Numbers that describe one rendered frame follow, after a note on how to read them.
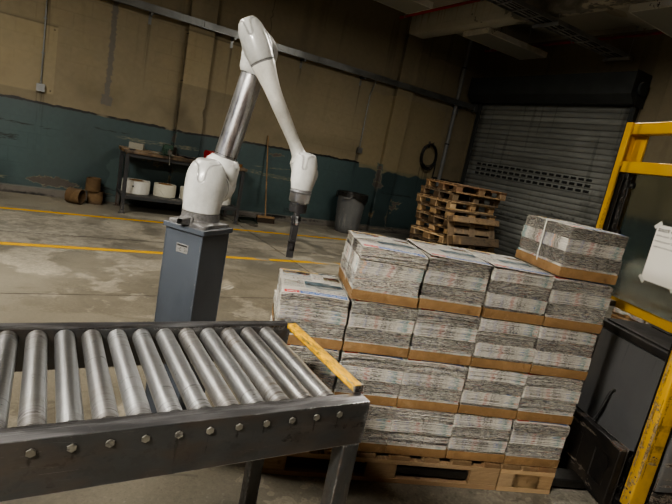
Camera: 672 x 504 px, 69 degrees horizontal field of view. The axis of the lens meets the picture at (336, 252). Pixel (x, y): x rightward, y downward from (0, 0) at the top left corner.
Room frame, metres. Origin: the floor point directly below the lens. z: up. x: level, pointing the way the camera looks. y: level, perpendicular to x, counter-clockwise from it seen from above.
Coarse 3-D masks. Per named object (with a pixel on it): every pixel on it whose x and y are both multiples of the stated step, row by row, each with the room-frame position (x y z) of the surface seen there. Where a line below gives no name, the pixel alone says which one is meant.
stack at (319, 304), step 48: (288, 288) 1.93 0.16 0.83; (336, 288) 2.07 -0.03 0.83; (336, 336) 1.93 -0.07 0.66; (384, 336) 1.97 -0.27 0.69; (432, 336) 2.02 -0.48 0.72; (480, 336) 2.06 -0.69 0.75; (528, 336) 2.10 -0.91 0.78; (336, 384) 1.96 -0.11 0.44; (384, 384) 1.98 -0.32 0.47; (432, 384) 2.02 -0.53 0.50; (480, 384) 2.07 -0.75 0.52; (384, 432) 1.99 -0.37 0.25; (432, 432) 2.03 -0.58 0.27; (480, 432) 2.07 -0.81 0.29; (384, 480) 2.00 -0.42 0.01; (432, 480) 2.05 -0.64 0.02; (480, 480) 2.09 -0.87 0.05
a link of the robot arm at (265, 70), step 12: (264, 60) 2.02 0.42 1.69; (264, 72) 2.02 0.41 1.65; (276, 72) 2.06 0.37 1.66; (264, 84) 2.04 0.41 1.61; (276, 84) 2.04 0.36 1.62; (276, 96) 2.05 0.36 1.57; (276, 108) 2.07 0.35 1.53; (288, 120) 2.11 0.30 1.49; (288, 132) 2.14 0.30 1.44; (288, 144) 2.20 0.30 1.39; (300, 144) 2.20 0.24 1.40
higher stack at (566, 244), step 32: (544, 224) 2.31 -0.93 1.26; (576, 224) 2.36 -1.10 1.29; (544, 256) 2.25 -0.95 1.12; (576, 256) 2.12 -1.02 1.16; (608, 256) 2.15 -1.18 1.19; (576, 288) 2.13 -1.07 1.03; (608, 288) 2.15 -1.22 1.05; (576, 320) 2.14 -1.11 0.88; (544, 352) 2.11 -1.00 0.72; (576, 352) 2.15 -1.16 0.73; (544, 384) 2.12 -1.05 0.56; (576, 384) 2.15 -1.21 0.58; (512, 448) 2.11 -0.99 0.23; (544, 448) 2.14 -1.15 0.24; (512, 480) 2.12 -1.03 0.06; (544, 480) 2.15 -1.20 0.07
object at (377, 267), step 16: (352, 256) 2.08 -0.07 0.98; (368, 256) 1.94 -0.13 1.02; (384, 256) 1.95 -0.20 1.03; (400, 256) 1.96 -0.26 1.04; (416, 256) 1.97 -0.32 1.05; (352, 272) 1.99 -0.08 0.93; (368, 272) 1.94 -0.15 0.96; (384, 272) 1.95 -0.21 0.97; (400, 272) 1.97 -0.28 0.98; (416, 272) 1.98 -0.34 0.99; (352, 288) 1.94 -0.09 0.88; (368, 288) 1.95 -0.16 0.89; (384, 288) 1.96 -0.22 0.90; (400, 288) 1.97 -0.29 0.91; (416, 288) 1.98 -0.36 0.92
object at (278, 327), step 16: (48, 336) 1.21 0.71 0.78; (80, 336) 1.25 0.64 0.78; (128, 336) 1.32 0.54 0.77; (176, 336) 1.39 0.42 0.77; (288, 336) 1.59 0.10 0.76; (48, 352) 1.21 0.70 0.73; (80, 352) 1.26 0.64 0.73; (160, 352) 1.37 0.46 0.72; (16, 368) 1.18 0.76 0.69; (48, 368) 1.22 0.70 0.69; (80, 368) 1.26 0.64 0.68
